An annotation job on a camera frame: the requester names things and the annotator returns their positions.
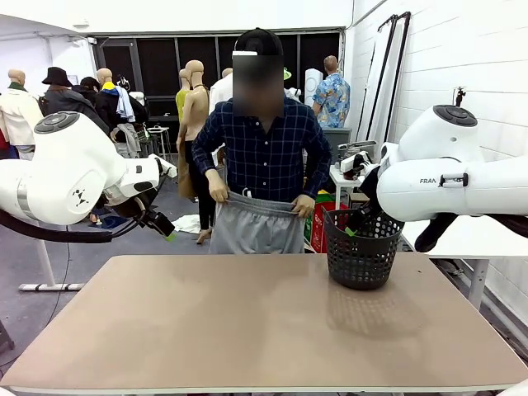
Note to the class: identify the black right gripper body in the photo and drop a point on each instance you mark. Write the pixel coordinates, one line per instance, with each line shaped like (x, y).
(369, 194)

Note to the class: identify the person's left hand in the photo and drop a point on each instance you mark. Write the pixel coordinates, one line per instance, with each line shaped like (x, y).
(305, 205)

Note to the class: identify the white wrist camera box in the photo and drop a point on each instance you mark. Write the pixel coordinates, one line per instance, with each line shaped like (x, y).
(165, 165)
(354, 161)

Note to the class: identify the mannequin in yellow-green top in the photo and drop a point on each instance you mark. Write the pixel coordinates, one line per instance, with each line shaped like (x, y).
(181, 101)

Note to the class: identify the person's right hand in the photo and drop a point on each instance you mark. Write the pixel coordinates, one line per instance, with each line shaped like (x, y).
(216, 187)

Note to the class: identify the bare beige mannequin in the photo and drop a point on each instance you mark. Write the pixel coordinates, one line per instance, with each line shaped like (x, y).
(197, 111)

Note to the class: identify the person in navy plaid shirt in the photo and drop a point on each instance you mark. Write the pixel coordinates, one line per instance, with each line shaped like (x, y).
(264, 156)

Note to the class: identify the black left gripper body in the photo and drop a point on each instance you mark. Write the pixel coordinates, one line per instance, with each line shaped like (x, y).
(158, 222)

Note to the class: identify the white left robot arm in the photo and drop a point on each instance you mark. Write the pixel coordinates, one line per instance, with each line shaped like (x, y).
(70, 165)

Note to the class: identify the mannequin in white jacket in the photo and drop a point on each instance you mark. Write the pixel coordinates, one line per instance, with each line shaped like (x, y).
(18, 111)

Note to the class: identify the mannequin with yellow scarf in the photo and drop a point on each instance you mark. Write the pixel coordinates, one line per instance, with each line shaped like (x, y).
(109, 97)

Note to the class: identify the grey hanging jacket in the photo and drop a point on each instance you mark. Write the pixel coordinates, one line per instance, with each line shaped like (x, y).
(128, 140)

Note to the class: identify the black cap with white label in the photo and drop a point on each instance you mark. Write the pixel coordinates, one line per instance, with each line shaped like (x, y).
(260, 39)

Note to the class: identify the white side table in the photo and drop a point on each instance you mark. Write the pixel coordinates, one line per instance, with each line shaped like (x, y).
(474, 243)

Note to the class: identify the figure with black hat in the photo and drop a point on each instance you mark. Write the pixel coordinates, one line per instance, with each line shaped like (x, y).
(66, 99)

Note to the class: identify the person's left forearm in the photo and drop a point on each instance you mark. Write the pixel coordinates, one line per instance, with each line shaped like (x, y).
(319, 177)

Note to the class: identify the silver press machine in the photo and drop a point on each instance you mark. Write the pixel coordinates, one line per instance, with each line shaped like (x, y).
(356, 145)

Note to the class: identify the grey training pants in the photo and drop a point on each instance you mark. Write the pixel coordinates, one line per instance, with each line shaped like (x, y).
(255, 231)

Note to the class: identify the man in floral shirt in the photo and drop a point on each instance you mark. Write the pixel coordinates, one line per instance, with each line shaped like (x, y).
(332, 99)

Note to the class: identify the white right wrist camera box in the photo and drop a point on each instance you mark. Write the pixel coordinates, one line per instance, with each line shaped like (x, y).
(354, 161)

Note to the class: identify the black framed leaning panels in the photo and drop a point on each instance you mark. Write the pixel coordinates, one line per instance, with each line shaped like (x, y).
(387, 82)

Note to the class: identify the white desk frame leg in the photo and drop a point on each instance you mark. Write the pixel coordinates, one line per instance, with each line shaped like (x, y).
(46, 264)

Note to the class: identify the green hat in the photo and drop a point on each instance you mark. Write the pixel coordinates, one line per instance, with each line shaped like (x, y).
(287, 74)

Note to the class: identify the red shopping bag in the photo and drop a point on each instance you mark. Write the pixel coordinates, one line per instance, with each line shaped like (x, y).
(319, 231)

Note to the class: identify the black perforated plastic basket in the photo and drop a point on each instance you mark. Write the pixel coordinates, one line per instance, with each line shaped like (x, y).
(359, 264)

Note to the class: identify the white cylindrical appliance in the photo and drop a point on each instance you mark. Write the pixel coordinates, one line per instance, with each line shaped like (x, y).
(312, 86)

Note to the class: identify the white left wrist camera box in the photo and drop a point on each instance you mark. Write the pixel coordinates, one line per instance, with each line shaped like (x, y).
(165, 165)

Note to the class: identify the person's right forearm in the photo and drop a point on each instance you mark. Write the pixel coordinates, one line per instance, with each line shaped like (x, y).
(204, 158)

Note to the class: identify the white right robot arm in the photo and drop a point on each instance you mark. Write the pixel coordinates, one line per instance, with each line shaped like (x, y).
(433, 189)

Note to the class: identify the small white table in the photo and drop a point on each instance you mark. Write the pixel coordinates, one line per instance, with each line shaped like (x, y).
(339, 175)

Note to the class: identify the grey cabinet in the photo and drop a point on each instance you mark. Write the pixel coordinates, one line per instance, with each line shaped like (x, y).
(336, 142)

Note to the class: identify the mannequin in white shirt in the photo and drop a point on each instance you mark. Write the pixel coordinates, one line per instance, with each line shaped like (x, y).
(218, 92)

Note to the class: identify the white cloth on floor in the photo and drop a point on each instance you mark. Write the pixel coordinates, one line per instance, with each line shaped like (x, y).
(187, 224)

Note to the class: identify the white stool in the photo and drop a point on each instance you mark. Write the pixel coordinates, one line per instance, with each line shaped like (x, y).
(158, 132)

